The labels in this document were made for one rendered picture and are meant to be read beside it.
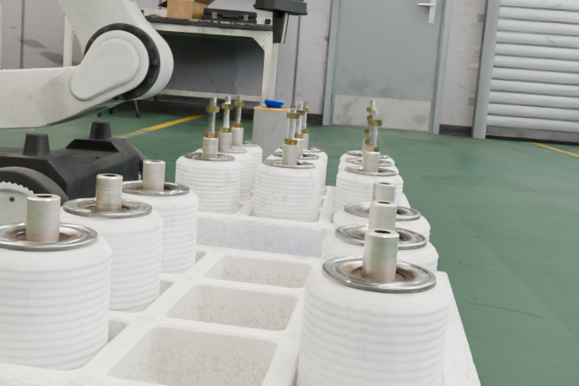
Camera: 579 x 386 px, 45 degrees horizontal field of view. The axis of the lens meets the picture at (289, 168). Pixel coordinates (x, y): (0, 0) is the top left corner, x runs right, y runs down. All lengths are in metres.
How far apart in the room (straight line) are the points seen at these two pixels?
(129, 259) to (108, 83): 0.76
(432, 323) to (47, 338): 0.25
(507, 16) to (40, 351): 5.92
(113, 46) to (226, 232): 0.49
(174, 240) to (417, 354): 0.33
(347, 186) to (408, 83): 5.19
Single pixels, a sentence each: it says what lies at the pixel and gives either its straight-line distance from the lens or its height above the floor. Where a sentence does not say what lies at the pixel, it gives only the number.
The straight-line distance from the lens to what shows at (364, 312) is 0.43.
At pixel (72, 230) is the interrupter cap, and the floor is 0.25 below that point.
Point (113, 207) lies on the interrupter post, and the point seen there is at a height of 0.26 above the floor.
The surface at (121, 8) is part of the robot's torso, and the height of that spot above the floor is 0.48.
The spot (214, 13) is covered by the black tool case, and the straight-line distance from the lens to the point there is 5.62.
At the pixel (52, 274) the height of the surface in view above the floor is 0.24.
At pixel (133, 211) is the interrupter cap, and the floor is 0.25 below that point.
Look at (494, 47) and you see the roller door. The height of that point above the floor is 0.76.
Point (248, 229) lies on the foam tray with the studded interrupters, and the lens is 0.97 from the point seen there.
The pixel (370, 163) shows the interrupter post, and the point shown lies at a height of 0.27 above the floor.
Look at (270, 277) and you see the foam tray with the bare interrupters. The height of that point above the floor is 0.16.
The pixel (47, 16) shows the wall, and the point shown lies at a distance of 6.62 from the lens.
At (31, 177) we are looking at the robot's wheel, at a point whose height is 0.19.
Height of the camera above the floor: 0.38
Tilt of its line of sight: 7 degrees down
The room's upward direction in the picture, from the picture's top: 4 degrees clockwise
